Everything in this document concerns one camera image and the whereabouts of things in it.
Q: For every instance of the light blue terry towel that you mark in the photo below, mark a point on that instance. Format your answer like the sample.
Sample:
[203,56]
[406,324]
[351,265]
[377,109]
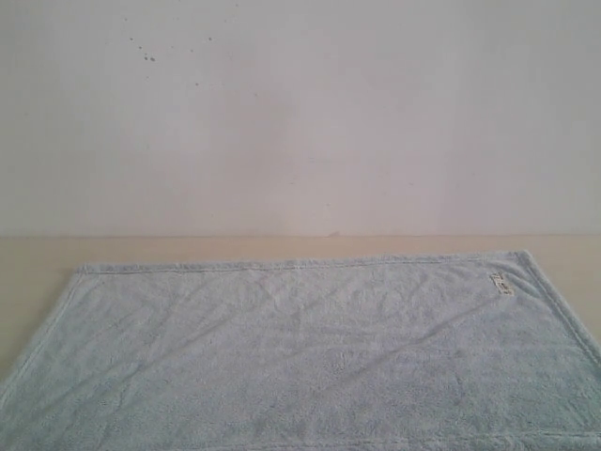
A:
[453,352]

